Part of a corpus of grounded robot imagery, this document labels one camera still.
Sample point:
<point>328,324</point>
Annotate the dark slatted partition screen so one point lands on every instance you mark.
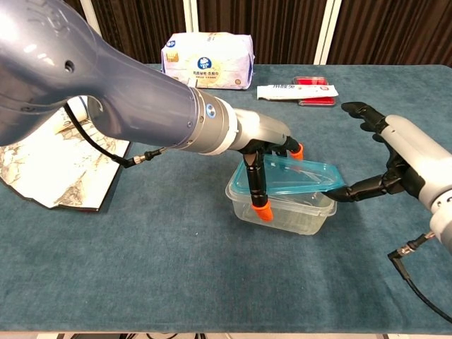
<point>282,28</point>

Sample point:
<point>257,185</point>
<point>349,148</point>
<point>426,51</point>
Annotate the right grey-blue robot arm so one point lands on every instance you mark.
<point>443,226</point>

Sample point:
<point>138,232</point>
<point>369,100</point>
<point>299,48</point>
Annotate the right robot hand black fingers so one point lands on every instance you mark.
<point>416,155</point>

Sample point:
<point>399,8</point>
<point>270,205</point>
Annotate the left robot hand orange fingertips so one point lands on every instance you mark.
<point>261,132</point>

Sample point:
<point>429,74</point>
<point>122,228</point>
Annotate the paper folding fan red ribs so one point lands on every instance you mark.
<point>53,169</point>

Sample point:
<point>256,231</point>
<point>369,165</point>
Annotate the teal tablecloth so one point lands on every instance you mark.
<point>176,265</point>

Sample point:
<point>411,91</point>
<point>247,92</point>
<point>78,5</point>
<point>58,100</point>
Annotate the teal plastic lid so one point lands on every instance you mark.
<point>300,176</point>

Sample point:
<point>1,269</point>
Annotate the white tissue pack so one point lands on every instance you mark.
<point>212,56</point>

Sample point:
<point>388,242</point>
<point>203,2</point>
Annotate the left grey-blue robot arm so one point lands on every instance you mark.
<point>106,77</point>

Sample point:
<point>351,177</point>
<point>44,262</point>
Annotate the white red toothpaste tube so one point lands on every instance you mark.
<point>293,92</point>

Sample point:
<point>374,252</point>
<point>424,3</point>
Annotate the red flat plastic case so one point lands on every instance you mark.
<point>310,81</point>

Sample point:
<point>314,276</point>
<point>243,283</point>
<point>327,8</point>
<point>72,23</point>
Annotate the clear blue plastic tray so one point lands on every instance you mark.
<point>300,219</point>

